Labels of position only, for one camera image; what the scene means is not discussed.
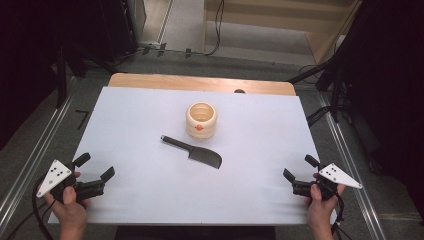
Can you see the person's left hand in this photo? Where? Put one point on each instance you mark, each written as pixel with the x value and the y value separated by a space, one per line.
pixel 71 213

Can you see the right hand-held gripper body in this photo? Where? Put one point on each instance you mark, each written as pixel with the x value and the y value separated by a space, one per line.
pixel 336 176

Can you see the white board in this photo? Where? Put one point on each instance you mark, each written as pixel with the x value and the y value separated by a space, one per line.
pixel 133 133

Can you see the small black knob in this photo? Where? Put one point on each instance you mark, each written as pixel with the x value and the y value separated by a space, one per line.
pixel 239 91

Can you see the metal floor rail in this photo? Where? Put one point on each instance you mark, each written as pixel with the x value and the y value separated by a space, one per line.
pixel 350 166
pixel 36 156

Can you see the person's right hand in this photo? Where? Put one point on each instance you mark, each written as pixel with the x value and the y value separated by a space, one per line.
pixel 320 211

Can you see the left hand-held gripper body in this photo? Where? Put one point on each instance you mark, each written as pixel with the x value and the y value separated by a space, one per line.
pixel 55 175

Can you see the black metal stand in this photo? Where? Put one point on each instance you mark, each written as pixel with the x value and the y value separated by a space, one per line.
pixel 336 93
pixel 61 80

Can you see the power strip with plugs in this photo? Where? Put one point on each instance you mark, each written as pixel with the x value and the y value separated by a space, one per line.
pixel 154 46

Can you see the cream wooden cup orange mark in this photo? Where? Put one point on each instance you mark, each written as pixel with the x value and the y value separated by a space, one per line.
pixel 201 128

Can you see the wooden table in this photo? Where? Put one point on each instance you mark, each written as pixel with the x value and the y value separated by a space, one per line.
pixel 200 83

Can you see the black kitchen knife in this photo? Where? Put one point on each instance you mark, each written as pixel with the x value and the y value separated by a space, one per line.
pixel 204 156

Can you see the light wooden cabinet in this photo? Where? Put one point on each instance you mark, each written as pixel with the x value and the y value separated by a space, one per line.
pixel 266 15

